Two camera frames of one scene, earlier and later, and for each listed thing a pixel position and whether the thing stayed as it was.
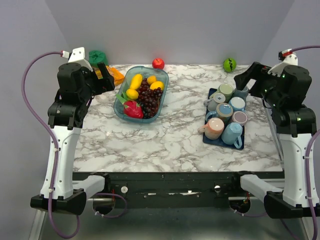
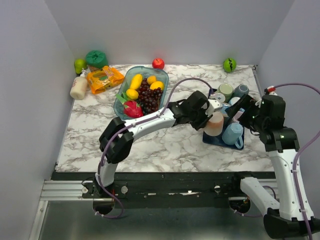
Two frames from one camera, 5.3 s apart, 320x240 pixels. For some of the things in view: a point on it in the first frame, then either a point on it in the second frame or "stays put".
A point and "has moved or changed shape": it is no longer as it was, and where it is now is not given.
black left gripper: [102, 85] → [197, 126]
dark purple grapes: [149, 98] stays put
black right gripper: [257, 71] → [244, 102]
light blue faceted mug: [231, 134] stays put
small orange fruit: [151, 79] stays put
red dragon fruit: [131, 108] stays put
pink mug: [214, 129] has moved or changed shape
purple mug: [240, 117] stays put
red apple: [158, 63] stays put
